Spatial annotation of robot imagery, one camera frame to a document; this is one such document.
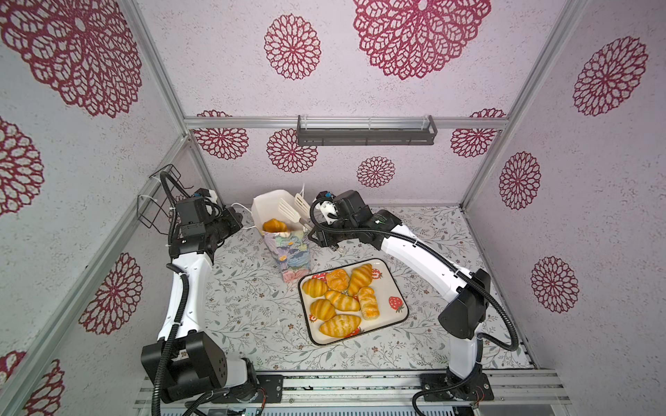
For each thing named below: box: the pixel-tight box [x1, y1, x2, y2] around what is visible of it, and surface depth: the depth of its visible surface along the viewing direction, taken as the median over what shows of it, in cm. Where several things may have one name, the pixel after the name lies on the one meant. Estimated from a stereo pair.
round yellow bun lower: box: [309, 299, 337, 322], surface depth 87 cm
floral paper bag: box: [251, 189, 312, 283], surface depth 89 cm
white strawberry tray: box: [353, 258, 410, 335], surface depth 93 cm
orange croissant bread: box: [326, 268, 350, 293], surface depth 94 cm
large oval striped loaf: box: [319, 313, 362, 338], surface depth 83 cm
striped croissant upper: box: [347, 263, 373, 298], surface depth 94 cm
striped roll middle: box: [324, 291, 361, 312], surface depth 89 cm
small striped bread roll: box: [357, 286, 380, 321], surface depth 89 cm
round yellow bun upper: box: [301, 278, 328, 299], surface depth 92 cm
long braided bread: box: [261, 218, 288, 233], surface depth 99 cm
